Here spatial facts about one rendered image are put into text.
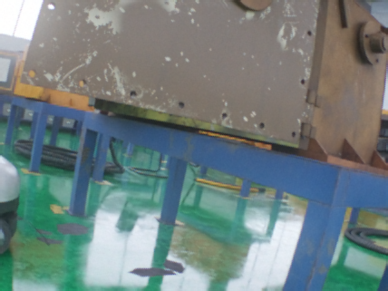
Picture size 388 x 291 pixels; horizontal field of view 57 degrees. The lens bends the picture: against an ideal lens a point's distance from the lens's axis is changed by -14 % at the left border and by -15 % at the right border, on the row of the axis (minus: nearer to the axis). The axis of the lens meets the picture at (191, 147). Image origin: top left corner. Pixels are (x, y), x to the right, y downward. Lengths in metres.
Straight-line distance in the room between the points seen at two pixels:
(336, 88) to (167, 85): 0.67
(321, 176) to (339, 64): 0.45
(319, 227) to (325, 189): 0.09
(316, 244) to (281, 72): 0.42
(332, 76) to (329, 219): 0.49
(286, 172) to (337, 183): 0.18
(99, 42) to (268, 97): 0.40
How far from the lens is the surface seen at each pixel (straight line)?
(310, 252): 1.01
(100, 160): 3.86
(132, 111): 1.80
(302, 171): 1.05
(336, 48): 1.31
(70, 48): 0.73
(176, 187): 2.75
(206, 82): 0.82
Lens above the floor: 0.64
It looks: 2 degrees down
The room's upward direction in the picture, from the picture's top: 12 degrees clockwise
